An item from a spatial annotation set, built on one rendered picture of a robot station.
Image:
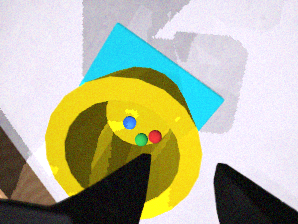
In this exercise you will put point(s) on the yellow cup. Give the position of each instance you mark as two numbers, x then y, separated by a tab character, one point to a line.
86	141

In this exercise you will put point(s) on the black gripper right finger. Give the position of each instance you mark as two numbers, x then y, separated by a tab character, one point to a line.
239	200

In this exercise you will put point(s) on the green ball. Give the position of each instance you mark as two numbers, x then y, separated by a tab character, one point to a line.
141	139

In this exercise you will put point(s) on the red marble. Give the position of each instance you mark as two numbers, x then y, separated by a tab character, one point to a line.
155	136

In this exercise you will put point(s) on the blue marble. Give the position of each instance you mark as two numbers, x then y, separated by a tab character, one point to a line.
129	122

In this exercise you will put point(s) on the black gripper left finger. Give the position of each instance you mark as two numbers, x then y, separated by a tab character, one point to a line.
119	198

